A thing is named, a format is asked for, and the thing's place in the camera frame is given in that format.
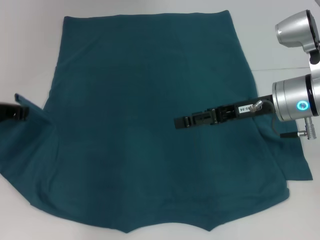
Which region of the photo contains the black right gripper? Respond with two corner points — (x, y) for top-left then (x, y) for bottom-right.
(173, 94), (276, 130)

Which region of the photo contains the teal blue t-shirt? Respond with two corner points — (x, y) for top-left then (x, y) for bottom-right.
(0, 9), (313, 227)

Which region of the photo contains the right gripper cable with connectors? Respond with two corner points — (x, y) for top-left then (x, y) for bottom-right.
(251, 99), (320, 139)

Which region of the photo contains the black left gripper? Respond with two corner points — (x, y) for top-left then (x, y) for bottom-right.
(0, 102), (30, 123)

